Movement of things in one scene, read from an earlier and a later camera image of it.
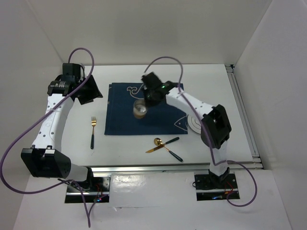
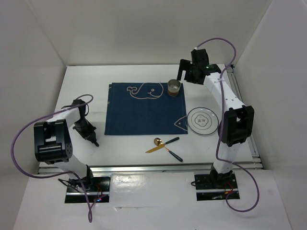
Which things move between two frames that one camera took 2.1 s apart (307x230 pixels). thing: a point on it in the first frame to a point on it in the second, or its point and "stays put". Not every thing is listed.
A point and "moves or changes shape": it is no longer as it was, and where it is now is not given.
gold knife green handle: [171, 141] stays put
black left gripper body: [87, 92] to [84, 128]
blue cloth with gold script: [161, 119] stays put
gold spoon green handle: [158, 142] stays put
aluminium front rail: [257, 166] stays put
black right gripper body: [150, 98] to [190, 75]
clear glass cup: [140, 108] moves or changes shape
